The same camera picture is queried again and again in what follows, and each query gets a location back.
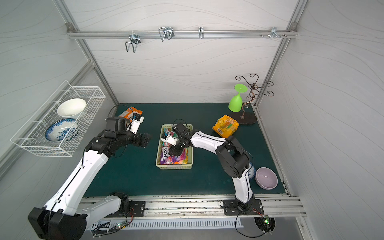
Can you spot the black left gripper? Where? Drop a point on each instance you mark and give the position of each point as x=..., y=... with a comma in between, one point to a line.
x=143, y=139

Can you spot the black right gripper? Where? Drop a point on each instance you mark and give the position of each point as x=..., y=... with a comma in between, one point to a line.
x=175, y=149

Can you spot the orange candy bag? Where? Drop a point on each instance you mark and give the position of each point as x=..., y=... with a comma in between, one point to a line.
x=128, y=114

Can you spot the pink purple candy bag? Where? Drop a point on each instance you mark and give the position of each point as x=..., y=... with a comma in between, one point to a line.
x=167, y=159

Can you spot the pale green plastic basket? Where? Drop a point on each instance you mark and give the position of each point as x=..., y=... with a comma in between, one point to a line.
x=174, y=167

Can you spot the yellow candy bag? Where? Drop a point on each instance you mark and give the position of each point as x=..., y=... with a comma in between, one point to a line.
x=226, y=126

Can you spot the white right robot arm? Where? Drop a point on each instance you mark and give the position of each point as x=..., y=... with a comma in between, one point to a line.
x=235, y=160

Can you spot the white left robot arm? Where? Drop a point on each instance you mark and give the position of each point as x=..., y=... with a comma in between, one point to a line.
x=61, y=218

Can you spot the green plastic wine glass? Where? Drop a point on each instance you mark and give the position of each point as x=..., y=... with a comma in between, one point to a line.
x=235, y=104

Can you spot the blue white patterned plate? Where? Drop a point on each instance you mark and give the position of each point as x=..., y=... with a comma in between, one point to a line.
x=62, y=129

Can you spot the blue white patterned bowl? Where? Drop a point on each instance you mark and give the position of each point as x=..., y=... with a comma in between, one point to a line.
x=251, y=172

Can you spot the white vent strip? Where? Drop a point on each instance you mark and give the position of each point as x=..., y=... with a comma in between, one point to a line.
x=185, y=224

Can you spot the lilac bowl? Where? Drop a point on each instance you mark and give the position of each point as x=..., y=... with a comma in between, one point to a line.
x=266, y=178

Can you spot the metal hook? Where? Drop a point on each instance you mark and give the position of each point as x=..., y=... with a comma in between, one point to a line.
x=274, y=34
x=166, y=33
x=133, y=42
x=201, y=32

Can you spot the round floor port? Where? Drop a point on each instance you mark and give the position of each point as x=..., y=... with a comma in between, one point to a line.
x=265, y=224

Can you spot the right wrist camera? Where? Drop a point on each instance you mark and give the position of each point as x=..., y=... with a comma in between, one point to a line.
x=168, y=140

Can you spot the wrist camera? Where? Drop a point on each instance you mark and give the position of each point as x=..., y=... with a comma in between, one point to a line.
x=121, y=125
x=168, y=140

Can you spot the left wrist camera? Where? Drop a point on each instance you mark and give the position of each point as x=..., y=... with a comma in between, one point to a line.
x=121, y=125

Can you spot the bronze wire glass stand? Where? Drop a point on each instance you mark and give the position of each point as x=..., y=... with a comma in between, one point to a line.
x=244, y=115

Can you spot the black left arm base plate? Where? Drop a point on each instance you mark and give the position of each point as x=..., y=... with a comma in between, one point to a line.
x=136, y=208

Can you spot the white wire wall basket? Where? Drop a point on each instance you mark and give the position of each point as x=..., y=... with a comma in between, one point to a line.
x=31, y=136

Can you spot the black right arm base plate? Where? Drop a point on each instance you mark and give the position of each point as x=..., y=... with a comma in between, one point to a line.
x=234, y=207

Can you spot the aluminium top rail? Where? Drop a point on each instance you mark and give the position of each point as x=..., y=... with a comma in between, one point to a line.
x=150, y=35

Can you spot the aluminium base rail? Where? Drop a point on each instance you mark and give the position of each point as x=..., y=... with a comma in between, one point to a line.
x=210, y=206

